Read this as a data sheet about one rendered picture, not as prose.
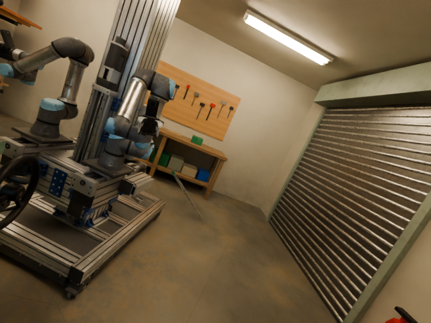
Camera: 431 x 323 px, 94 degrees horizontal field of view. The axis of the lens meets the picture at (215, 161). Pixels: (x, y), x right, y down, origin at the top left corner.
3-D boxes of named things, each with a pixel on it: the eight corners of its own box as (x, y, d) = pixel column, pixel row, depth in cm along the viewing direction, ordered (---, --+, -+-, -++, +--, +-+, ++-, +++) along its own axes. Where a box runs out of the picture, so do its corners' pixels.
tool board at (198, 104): (222, 141, 399) (241, 98, 383) (122, 99, 362) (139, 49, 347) (222, 141, 404) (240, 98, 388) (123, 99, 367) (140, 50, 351)
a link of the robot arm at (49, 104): (31, 116, 123) (36, 95, 120) (47, 116, 136) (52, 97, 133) (52, 124, 125) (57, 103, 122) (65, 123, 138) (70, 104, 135)
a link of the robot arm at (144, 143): (127, 141, 105) (134, 121, 103) (148, 148, 109) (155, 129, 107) (125, 144, 98) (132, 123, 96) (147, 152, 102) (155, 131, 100)
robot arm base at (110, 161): (108, 159, 136) (112, 145, 134) (127, 168, 134) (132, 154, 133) (91, 161, 121) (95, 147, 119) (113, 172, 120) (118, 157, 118)
